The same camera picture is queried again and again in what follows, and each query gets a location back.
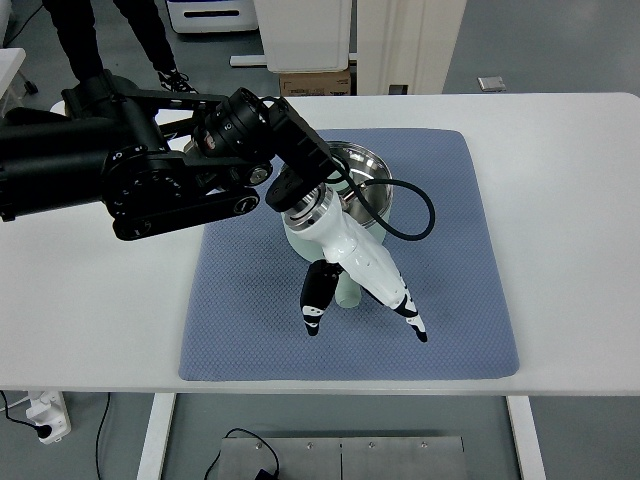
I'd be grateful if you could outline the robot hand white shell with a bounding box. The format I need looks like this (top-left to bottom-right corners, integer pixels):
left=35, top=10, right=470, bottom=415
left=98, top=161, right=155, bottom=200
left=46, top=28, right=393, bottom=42
left=282, top=207, right=430, bottom=344

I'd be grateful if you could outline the green pot with handle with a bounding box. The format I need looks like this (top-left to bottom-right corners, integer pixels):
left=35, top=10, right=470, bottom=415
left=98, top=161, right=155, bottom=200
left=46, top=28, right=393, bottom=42
left=282, top=141, right=395, bottom=310

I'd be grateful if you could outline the blue textured mat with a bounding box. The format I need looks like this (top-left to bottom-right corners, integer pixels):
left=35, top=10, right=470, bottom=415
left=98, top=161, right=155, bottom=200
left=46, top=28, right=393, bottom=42
left=178, top=128, right=520, bottom=383

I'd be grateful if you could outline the cardboard box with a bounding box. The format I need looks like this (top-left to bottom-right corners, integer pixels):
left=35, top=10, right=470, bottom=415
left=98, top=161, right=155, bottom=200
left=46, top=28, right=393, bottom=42
left=278, top=69, right=352, bottom=97

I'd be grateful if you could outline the grey metal plate with screws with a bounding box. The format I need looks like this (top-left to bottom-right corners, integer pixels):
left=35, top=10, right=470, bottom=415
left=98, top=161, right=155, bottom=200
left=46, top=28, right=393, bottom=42
left=221, top=435, right=467, bottom=480

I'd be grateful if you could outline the white upright panel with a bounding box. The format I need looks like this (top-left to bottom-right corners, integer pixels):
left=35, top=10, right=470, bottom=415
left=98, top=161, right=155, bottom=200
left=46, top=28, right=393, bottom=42
left=357, top=0, right=467, bottom=96

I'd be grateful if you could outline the white cabinet with foot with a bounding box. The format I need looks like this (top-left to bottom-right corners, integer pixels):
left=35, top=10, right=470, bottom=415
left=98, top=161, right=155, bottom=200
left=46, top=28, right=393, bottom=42
left=229, top=0, right=353, bottom=74

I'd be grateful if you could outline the white table leg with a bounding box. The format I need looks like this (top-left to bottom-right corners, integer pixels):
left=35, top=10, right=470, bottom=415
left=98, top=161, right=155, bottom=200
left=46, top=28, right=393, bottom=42
left=135, top=393, right=177, bottom=480
left=505, top=394, right=547, bottom=480

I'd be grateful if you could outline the white appliance with dark slot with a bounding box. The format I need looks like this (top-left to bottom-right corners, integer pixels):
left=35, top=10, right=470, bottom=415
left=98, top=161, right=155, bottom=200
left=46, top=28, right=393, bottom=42
left=164, top=0, right=259, bottom=35

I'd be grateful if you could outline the white power strip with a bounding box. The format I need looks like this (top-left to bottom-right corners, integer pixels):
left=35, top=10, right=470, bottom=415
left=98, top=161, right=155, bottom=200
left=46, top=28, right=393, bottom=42
left=24, top=390, right=72, bottom=446

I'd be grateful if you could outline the white side table with caster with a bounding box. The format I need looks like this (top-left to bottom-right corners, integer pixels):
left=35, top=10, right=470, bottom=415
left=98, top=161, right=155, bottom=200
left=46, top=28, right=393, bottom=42
left=0, top=47, right=40, bottom=116

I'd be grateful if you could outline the black cable with adapter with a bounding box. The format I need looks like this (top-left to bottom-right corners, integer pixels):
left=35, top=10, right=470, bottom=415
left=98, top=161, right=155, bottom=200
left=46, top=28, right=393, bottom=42
left=206, top=427, right=282, bottom=480

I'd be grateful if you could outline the thin black hanging cable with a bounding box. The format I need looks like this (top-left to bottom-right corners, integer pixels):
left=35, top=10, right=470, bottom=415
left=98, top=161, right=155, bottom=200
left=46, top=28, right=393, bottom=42
left=95, top=393, right=112, bottom=480

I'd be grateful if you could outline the black power strip cable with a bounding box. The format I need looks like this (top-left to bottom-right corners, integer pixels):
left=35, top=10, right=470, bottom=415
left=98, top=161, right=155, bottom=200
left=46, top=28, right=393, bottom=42
left=0, top=390, right=45, bottom=433

